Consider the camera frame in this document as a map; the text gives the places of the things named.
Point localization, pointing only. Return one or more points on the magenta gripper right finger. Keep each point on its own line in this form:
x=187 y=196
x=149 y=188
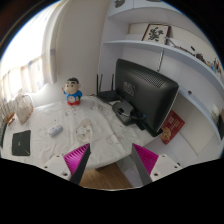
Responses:
x=152 y=167

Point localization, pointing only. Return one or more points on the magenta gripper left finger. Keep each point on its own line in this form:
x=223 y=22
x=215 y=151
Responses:
x=70 y=166

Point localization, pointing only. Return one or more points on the white computer mouse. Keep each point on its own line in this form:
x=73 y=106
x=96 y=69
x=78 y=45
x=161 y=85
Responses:
x=54 y=130

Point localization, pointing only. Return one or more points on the black computer monitor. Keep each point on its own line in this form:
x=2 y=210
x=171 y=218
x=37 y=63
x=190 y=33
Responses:
x=150 y=93

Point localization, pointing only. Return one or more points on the white patterned tablecloth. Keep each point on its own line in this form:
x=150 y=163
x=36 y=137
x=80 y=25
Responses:
x=91 y=122

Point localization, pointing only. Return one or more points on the red book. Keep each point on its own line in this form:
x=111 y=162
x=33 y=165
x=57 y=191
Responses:
x=171 y=126

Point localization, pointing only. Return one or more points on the cartoon boy figurine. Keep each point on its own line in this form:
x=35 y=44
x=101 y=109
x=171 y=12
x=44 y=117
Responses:
x=72 y=91

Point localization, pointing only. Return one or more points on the black wifi router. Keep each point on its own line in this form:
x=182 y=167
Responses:
x=107 y=96

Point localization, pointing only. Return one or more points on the framed calligraphy picture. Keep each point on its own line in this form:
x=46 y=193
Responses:
x=156 y=33

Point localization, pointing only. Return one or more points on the white curtain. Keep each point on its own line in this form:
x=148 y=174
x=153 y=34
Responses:
x=50 y=40

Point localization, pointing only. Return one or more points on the white wall shelf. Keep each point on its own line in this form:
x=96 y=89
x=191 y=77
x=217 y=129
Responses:
x=198 y=83

